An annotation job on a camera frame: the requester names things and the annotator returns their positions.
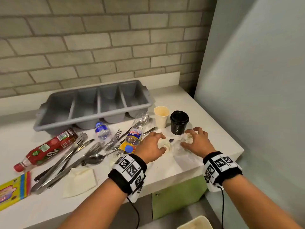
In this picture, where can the person's left hand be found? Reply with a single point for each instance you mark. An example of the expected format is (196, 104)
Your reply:
(150, 146)

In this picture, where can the person's right hand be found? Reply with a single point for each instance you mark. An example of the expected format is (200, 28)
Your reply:
(200, 143)

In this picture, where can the clear plastic water bottle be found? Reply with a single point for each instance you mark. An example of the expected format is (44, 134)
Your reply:
(135, 133)

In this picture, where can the black lidded coffee cup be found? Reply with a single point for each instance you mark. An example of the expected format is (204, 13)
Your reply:
(178, 121)

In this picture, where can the paper cup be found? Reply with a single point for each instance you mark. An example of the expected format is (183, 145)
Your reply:
(161, 116)

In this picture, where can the metal fork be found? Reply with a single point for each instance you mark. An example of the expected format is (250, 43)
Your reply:
(116, 135)

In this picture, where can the small crushed water bottle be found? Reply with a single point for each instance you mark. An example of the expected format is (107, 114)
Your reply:
(102, 131)

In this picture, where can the white paper napkin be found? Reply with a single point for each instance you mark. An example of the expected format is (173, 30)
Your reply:
(78, 182)

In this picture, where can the cream waste bin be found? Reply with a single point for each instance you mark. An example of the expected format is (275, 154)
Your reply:
(195, 224)

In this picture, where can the red juice bottle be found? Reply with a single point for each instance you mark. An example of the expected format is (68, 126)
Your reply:
(45, 150)

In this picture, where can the person's left forearm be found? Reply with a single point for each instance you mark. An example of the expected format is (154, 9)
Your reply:
(95, 212)

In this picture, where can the black right wrist marker band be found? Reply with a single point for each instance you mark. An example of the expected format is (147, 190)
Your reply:
(221, 164)

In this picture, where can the black wrist marker band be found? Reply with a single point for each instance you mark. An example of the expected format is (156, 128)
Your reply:
(126, 169)
(221, 164)

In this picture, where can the black left wrist marker band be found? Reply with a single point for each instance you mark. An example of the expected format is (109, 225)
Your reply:
(126, 169)

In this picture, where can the green cabinet door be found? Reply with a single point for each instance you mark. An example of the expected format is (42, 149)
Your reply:
(176, 197)

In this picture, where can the grey plastic cutlery tray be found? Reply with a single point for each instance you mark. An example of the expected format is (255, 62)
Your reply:
(85, 104)

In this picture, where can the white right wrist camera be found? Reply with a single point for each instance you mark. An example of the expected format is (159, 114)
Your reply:
(212, 186)

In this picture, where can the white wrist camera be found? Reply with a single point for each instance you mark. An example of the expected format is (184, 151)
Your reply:
(135, 195)
(212, 186)

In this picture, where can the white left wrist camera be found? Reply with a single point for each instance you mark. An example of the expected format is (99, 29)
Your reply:
(135, 195)

